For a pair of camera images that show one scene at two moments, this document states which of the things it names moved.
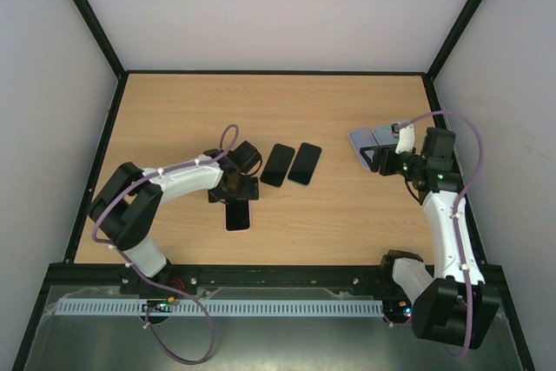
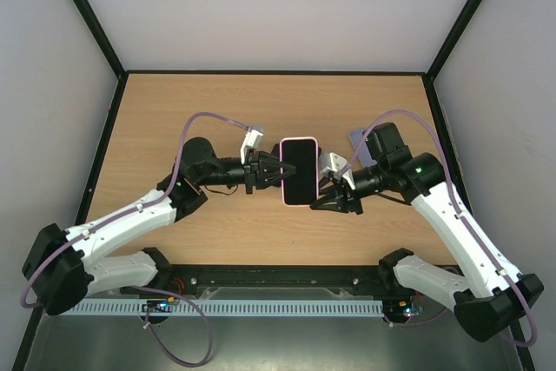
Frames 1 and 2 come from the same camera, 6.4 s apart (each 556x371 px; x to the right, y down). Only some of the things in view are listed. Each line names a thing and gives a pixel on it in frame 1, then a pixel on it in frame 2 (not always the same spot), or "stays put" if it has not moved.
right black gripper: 384,161 → 347,193
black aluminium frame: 53,271 stays put
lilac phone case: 363,138 stays put
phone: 237,215 → 300,188
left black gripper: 249,190 → 255,173
